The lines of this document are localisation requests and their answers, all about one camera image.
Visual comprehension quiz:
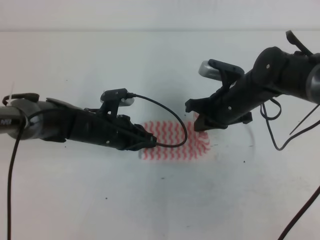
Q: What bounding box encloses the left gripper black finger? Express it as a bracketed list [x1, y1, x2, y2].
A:
[133, 124, 153, 139]
[124, 139, 157, 151]

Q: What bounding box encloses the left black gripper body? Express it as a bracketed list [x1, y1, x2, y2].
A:
[67, 107, 140, 150]

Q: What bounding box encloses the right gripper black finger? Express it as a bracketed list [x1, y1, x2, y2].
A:
[194, 114, 220, 132]
[185, 97, 215, 113]

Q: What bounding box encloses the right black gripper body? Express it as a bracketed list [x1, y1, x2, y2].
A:
[207, 79, 253, 130]

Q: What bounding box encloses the pink white wavy striped towel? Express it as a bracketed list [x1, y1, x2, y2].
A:
[138, 113, 213, 163]

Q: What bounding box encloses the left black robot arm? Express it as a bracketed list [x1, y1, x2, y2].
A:
[0, 93, 157, 151]

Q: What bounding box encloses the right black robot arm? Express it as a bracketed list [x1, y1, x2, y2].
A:
[185, 30, 320, 132]

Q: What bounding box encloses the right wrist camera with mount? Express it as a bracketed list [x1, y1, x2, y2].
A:
[198, 59, 245, 88]

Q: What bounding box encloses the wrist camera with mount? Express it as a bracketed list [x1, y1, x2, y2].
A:
[97, 88, 135, 119]
[198, 59, 245, 88]

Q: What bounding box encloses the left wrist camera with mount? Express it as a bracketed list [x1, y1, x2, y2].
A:
[97, 88, 135, 119]

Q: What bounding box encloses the left black camera cable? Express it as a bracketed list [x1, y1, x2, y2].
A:
[5, 93, 189, 240]

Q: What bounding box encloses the black camera cable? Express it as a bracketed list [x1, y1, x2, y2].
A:
[5, 93, 189, 240]
[259, 98, 320, 240]

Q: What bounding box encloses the right black camera cable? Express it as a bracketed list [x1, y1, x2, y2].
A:
[259, 98, 320, 240]

